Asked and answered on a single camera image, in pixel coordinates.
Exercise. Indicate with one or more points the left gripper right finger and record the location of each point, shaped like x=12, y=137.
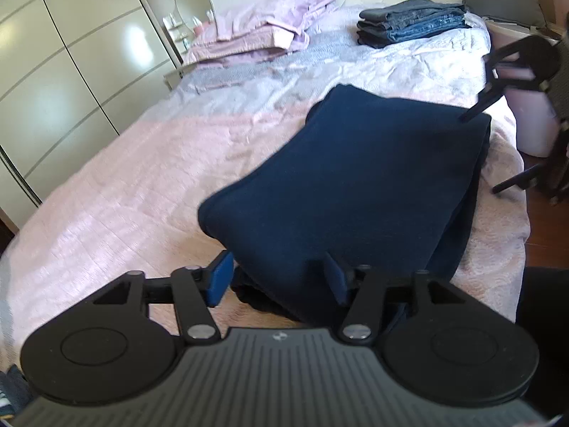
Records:
x=335, y=272

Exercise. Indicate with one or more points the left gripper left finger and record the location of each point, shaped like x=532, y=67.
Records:
x=219, y=276

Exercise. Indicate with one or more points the navy blue garment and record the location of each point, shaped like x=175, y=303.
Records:
x=386, y=182

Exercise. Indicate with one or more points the pink quilted bedspread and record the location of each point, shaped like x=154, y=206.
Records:
x=134, y=205

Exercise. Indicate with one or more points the stack of folded jeans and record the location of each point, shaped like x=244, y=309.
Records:
x=407, y=21

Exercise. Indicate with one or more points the grey herringbone blanket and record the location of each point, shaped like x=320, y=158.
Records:
x=304, y=73

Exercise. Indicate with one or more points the folded lilac blanket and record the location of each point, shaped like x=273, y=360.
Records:
x=258, y=32

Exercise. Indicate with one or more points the cream glossy wardrobe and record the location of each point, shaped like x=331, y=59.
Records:
x=75, y=74

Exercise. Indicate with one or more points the oval vanity mirror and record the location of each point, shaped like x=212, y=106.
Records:
x=195, y=13

